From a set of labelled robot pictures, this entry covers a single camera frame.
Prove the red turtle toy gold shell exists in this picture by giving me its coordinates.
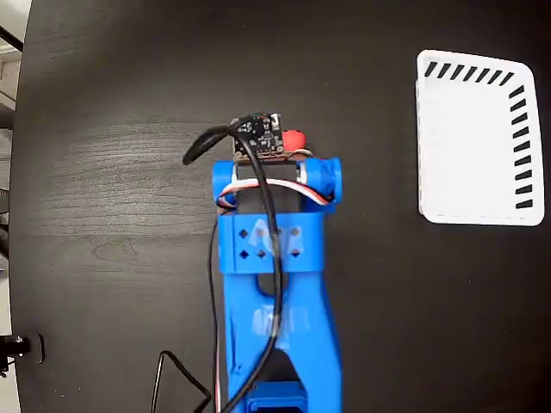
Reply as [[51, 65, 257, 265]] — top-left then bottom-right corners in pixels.
[[281, 128, 308, 155]]

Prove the white plastic basket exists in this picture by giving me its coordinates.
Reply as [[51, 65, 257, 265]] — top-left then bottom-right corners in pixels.
[[415, 48, 546, 227]]

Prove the black metal bar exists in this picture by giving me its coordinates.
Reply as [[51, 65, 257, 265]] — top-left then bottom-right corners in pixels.
[[0, 24, 25, 52]]

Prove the black table clamp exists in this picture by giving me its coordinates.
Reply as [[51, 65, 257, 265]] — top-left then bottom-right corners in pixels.
[[0, 332, 46, 379]]

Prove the red white servo wire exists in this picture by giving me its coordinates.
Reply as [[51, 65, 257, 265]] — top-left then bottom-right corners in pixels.
[[212, 178, 337, 413]]

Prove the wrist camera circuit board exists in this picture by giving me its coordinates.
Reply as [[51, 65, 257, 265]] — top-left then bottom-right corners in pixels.
[[232, 112, 286, 161]]

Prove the black camera cable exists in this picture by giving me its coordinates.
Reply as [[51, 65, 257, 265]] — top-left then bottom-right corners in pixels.
[[150, 114, 286, 413]]

